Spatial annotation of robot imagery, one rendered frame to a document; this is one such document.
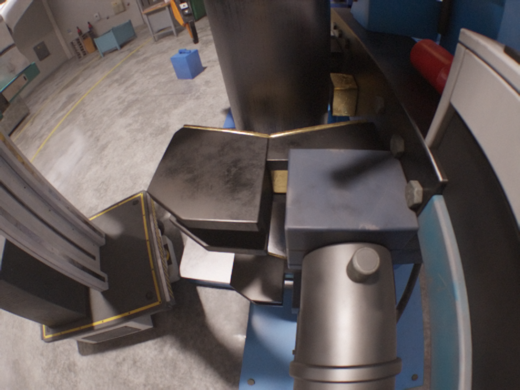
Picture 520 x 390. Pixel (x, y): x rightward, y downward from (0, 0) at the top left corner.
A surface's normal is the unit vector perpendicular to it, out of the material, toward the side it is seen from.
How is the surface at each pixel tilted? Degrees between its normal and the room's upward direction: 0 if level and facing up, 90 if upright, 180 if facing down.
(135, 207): 0
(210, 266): 0
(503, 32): 90
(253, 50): 90
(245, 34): 90
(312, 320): 49
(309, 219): 0
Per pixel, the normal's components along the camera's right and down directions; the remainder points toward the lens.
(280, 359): -0.13, -0.58
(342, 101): -0.11, 0.81
